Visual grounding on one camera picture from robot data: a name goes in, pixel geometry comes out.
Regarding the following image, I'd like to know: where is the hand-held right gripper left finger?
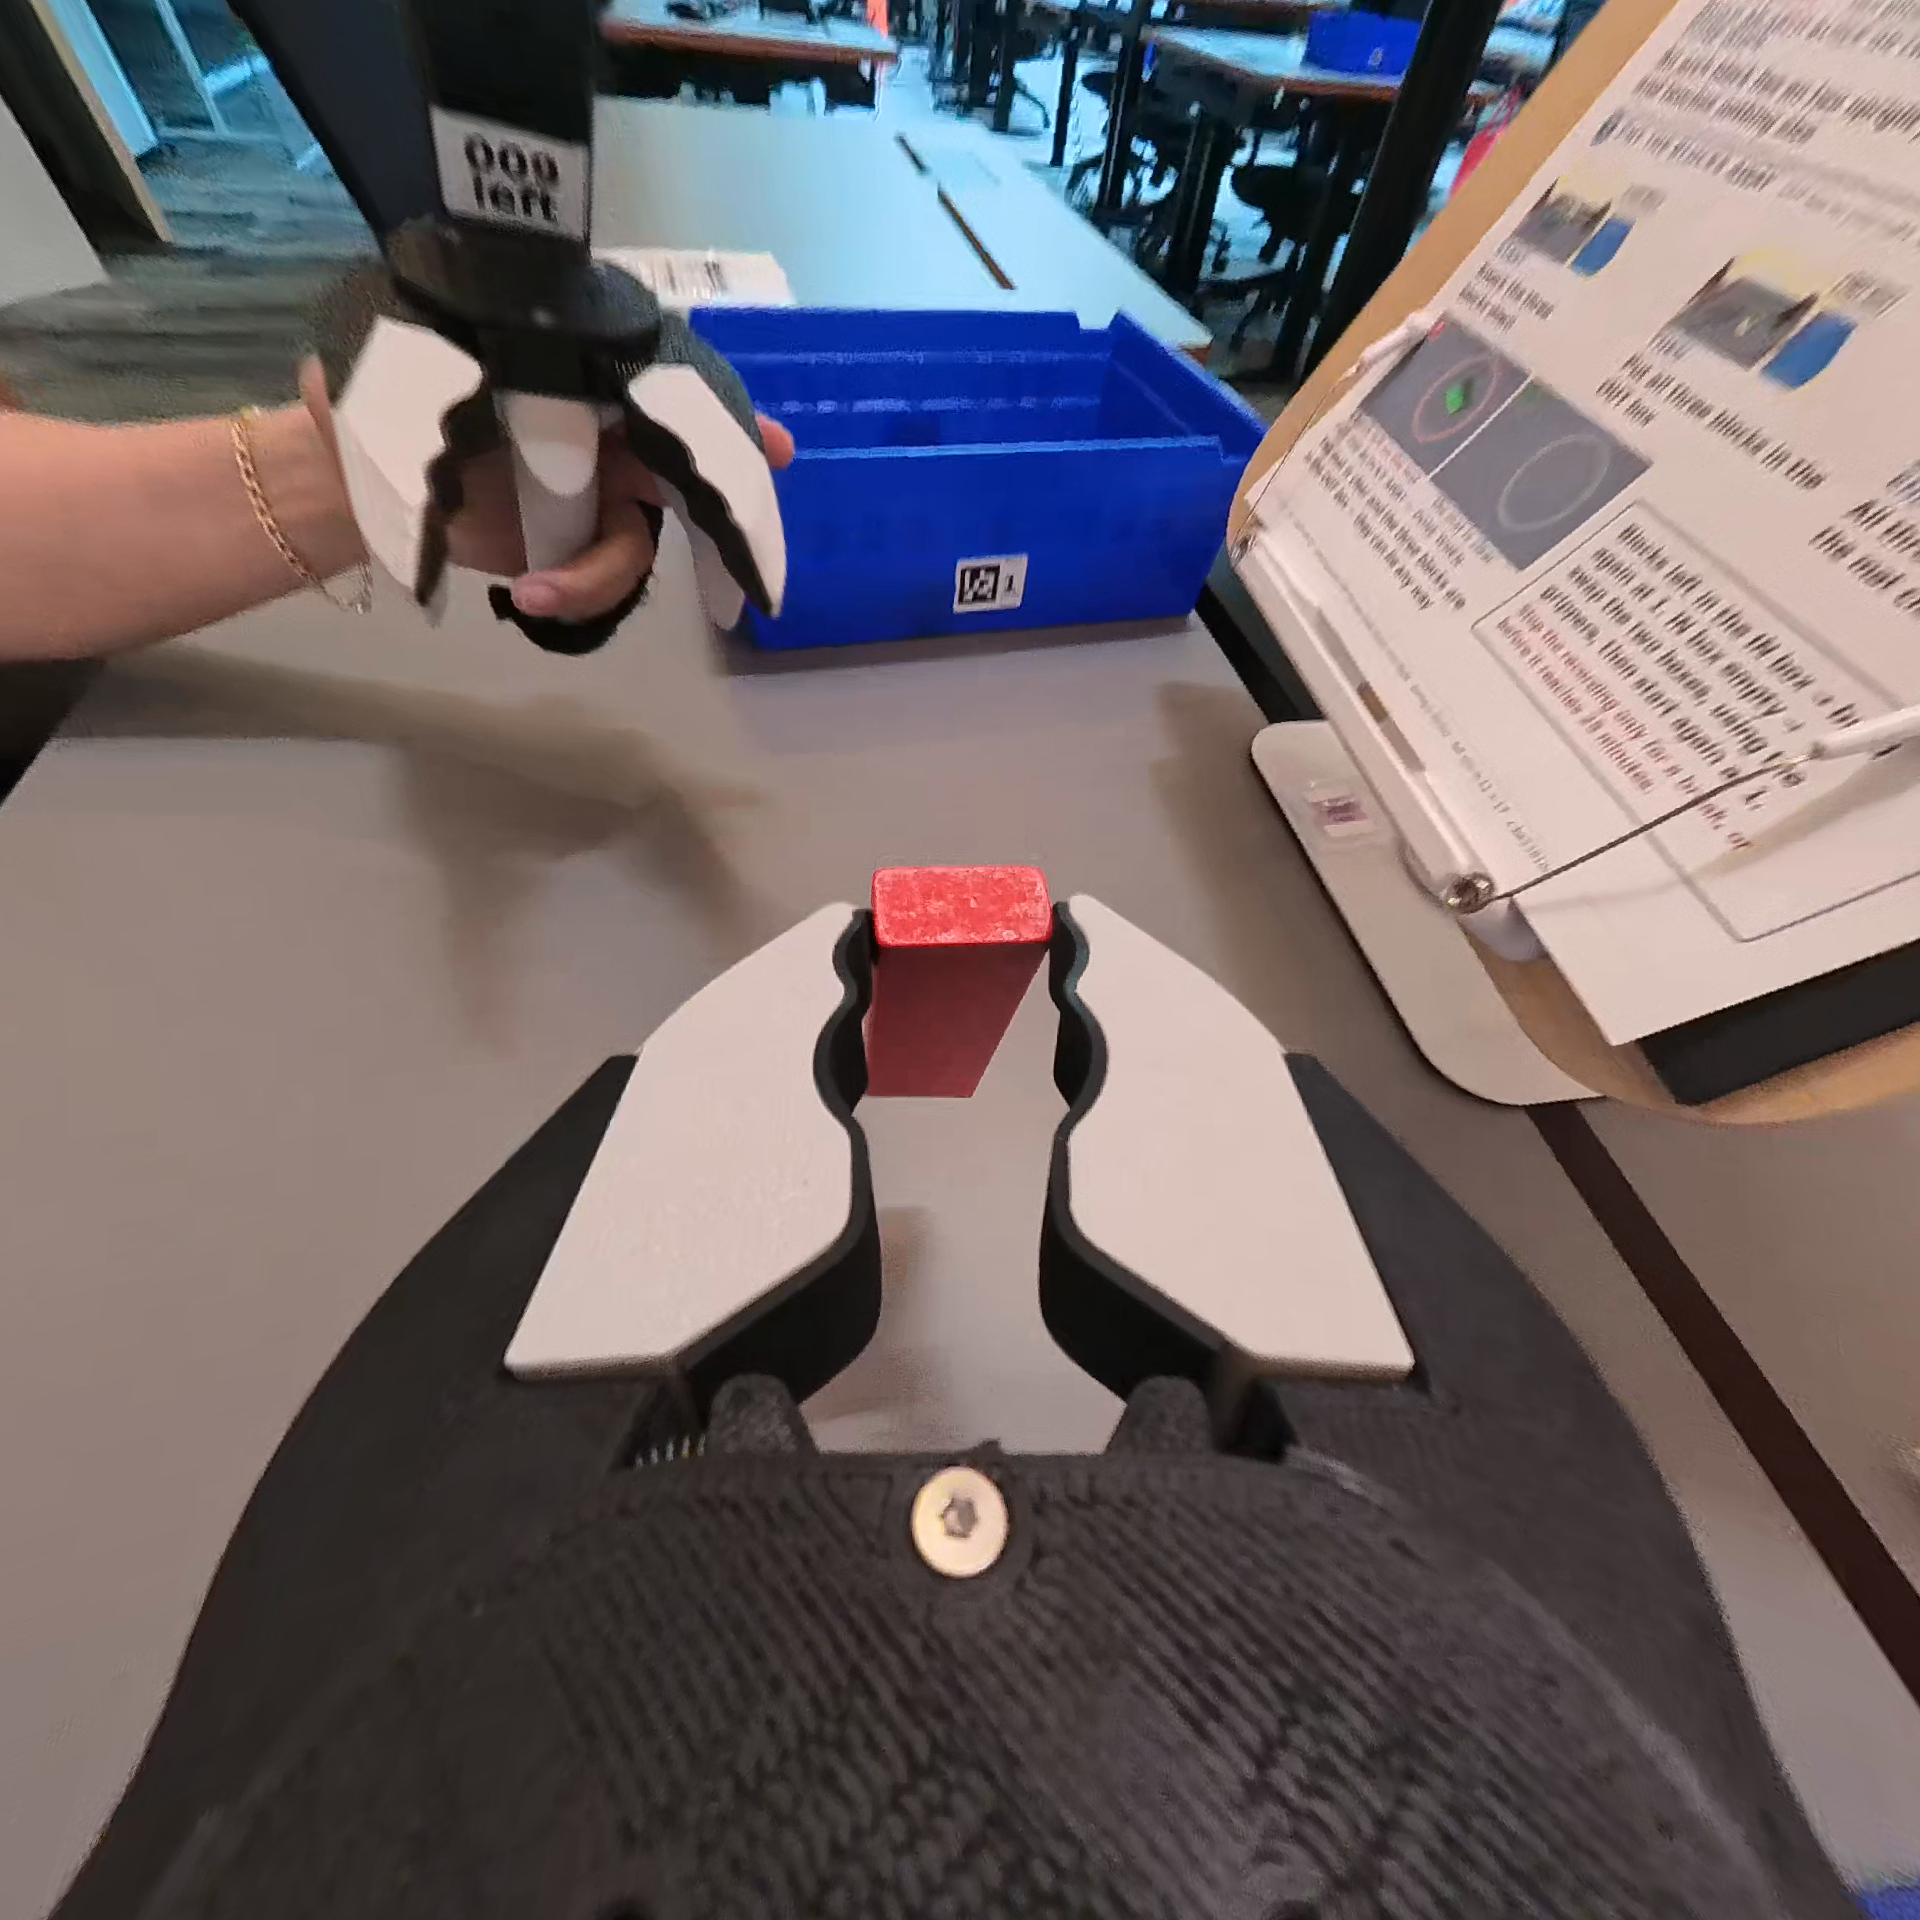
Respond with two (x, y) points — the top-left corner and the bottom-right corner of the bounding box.
(502, 900), (888, 1412)

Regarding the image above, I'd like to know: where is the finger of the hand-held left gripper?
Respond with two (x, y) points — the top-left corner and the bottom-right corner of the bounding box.
(618, 364), (792, 632)
(330, 314), (504, 627)

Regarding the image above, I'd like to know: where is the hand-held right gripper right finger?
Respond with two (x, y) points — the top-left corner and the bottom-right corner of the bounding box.
(1042, 891), (1420, 1419)

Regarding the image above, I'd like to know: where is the blue plastic bin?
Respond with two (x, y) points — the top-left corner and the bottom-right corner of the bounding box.
(686, 303), (1270, 654)
(1302, 12), (1422, 80)

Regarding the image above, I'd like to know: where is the red wooden plank block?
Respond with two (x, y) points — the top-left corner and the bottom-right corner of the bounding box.
(862, 864), (1056, 1099)

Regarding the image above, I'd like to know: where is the person's left forearm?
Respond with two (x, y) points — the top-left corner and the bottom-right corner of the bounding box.
(0, 392), (323, 665)

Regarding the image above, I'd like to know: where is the person's left hand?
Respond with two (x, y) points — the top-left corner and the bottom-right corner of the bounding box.
(295, 355), (798, 619)

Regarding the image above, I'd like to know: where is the printed paper sheet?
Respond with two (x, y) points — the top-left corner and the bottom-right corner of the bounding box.
(592, 243), (798, 317)

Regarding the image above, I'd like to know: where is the wooden-edged desk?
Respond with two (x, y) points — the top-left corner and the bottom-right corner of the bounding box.
(1145, 21), (1501, 301)
(600, 0), (902, 107)

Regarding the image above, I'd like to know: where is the black office chair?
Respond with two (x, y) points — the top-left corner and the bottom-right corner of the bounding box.
(1191, 142), (1359, 378)

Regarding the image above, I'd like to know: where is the black metal pole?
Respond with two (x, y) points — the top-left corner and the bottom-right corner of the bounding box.
(1295, 0), (1509, 378)

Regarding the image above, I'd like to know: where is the gold chain bracelet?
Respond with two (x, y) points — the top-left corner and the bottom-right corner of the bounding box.
(228, 403), (378, 617)

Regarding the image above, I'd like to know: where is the metal wire paper holder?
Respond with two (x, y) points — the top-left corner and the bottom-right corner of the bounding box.
(1435, 755), (1811, 913)

